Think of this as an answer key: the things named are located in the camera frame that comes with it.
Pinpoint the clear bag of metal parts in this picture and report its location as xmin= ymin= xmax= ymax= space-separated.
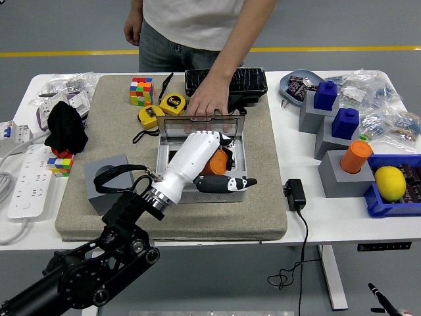
xmin=28 ymin=71 xmax=99 ymax=106

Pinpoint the clear bag of mixed parts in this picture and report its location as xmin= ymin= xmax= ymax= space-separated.
xmin=360 ymin=110 xmax=421 ymax=153

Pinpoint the grey coiled cable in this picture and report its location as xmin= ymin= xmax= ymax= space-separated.
xmin=0 ymin=171 xmax=16 ymax=205

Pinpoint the orange cylinder battery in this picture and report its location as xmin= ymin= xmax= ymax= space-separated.
xmin=199 ymin=149 xmax=231 ymax=176
xmin=339 ymin=140 xmax=373 ymax=174

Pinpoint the small multicolour puzzle cube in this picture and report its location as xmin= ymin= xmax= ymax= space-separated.
xmin=47 ymin=157 xmax=74 ymax=178

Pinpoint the clear bag with white label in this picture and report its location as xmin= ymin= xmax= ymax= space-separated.
xmin=338 ymin=86 xmax=368 ymax=103

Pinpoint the black cloth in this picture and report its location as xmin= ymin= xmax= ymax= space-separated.
xmin=44 ymin=100 xmax=89 ymax=155

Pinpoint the brown packets pile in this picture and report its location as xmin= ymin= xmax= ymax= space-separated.
xmin=396 ymin=163 xmax=421 ymax=204

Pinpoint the grey electrical box with lid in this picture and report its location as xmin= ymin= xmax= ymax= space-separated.
xmin=154 ymin=114 xmax=250 ymax=204

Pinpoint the grey block holder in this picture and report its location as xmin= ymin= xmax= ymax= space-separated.
xmin=298 ymin=90 xmax=340 ymax=134
xmin=314 ymin=115 xmax=361 ymax=161

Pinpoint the person's left hand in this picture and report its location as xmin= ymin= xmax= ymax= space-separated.
xmin=186 ymin=78 xmax=231 ymax=124

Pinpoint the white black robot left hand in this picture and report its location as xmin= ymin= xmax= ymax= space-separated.
xmin=151 ymin=130 xmax=258 ymax=207

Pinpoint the round yellow tape measure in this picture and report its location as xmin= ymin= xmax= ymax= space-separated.
xmin=159 ymin=72 xmax=187 ymax=117

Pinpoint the white thick cable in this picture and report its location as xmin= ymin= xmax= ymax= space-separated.
xmin=0 ymin=133 xmax=49 ymax=165

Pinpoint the large multicolour puzzle cube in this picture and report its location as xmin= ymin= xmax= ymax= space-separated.
xmin=128 ymin=77 xmax=156 ymax=107

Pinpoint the person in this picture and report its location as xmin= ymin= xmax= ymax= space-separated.
xmin=123 ymin=0 xmax=279 ymax=73

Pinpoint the grey-brown mat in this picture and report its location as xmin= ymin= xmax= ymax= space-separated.
xmin=54 ymin=74 xmax=289 ymax=243

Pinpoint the yellow lemon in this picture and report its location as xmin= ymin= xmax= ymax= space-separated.
xmin=374 ymin=166 xmax=407 ymax=203

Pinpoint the blue plastic bin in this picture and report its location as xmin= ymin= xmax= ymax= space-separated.
xmin=363 ymin=153 xmax=421 ymax=219

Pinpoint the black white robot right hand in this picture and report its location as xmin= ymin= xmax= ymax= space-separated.
xmin=367 ymin=282 xmax=412 ymax=316

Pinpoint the grey block with round hole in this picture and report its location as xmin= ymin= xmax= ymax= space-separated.
xmin=317 ymin=149 xmax=376 ymax=199
xmin=84 ymin=153 xmax=135 ymax=217

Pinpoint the blue-grey plate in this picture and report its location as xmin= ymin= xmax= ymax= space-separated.
xmin=278 ymin=68 xmax=325 ymax=108

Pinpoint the white circuit breaker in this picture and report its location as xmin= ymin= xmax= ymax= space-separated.
xmin=0 ymin=120 xmax=34 ymax=157

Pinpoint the blue block battery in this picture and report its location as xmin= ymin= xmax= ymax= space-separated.
xmin=331 ymin=107 xmax=360 ymax=140
xmin=313 ymin=80 xmax=339 ymax=111

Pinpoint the white purple socket panel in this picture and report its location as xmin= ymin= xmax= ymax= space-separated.
xmin=35 ymin=90 xmax=91 ymax=131

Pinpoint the white power strip with cord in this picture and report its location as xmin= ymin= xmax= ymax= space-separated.
xmin=0 ymin=144 xmax=55 ymax=246

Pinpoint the black table control panel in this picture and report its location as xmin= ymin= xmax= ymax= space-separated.
xmin=357 ymin=242 xmax=412 ymax=253

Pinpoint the person's right hand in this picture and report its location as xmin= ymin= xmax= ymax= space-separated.
xmin=123 ymin=14 xmax=143 ymax=47

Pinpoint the black power adapter with cord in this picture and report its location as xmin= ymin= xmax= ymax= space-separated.
xmin=266 ymin=178 xmax=324 ymax=316

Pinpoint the clear bag of blue parts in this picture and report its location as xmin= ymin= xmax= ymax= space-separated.
xmin=324 ymin=68 xmax=404 ymax=111

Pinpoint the square yellow tape measure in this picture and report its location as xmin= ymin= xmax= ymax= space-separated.
xmin=132 ymin=105 xmax=167 ymax=144

